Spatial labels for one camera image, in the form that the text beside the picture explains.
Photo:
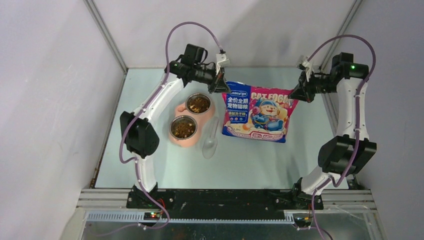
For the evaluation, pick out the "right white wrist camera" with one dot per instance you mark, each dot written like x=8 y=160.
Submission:
x=305 y=65

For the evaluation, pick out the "brown kibble pet food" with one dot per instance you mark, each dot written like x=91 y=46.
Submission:
x=183 y=128

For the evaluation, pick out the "pink pet food bag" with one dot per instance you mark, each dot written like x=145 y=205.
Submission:
x=257 y=113

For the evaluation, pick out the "left controller board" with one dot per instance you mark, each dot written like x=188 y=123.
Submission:
x=152 y=216

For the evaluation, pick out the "near steel bowl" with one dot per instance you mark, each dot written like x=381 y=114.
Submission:
x=182 y=117

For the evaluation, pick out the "controller board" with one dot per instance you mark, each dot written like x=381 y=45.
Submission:
x=152 y=216
x=303 y=223

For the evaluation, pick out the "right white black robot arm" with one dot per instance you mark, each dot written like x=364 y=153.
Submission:
x=351 y=148

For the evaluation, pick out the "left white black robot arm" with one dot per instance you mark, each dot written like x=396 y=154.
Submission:
x=139 y=139

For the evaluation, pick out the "steel bowl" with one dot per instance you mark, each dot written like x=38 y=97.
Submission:
x=198 y=103
x=182 y=117

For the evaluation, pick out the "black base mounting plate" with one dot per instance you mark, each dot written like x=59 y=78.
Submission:
x=224 y=204

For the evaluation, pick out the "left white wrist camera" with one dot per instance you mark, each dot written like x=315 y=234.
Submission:
x=221 y=62

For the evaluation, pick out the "right controller board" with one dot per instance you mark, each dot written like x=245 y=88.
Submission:
x=303 y=223

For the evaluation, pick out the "pink double bowl feeder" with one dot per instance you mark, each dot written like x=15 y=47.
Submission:
x=201 y=120

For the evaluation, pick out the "aluminium front frame rail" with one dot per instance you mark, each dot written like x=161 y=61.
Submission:
x=110 y=204

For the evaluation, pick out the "clear plastic scoop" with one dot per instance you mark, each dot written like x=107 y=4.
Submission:
x=210 y=143

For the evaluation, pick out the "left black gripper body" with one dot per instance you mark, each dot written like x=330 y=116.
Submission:
x=212 y=85

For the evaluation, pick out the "far steel bowl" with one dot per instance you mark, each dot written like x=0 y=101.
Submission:
x=198 y=103

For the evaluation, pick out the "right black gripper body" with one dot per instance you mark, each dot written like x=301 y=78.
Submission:
x=316 y=85

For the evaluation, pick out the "right corner aluminium post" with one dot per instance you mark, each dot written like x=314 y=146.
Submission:
x=354 y=8

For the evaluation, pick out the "left corner aluminium post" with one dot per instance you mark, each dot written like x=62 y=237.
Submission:
x=106 y=34

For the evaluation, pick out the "corner aluminium post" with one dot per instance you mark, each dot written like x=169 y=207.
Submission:
x=354 y=8
x=106 y=34

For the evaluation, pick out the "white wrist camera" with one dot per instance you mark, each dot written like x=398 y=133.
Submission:
x=305 y=65
x=221 y=62

